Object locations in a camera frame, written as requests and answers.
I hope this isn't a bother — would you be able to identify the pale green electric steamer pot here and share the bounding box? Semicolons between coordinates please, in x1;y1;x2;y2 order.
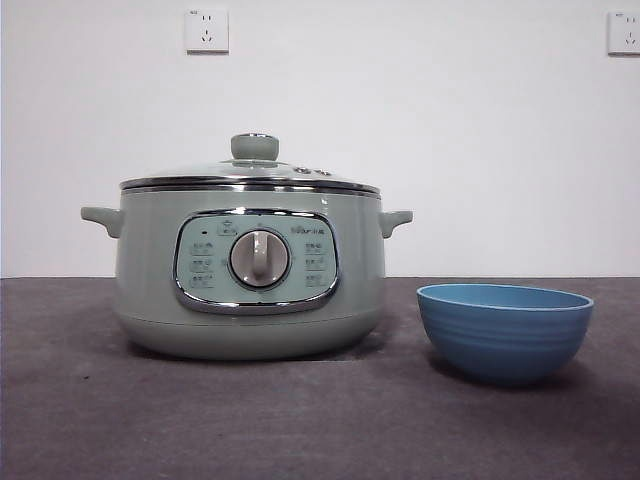
79;185;415;362

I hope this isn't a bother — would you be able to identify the blue ribbed bowl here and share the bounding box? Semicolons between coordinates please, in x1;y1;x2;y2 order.
416;282;595;387

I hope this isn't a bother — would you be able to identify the white wall socket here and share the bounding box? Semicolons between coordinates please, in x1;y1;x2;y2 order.
184;8;231;55
607;10;640;57

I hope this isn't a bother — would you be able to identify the glass lid with green knob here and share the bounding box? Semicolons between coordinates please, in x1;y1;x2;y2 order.
119;132;380;194

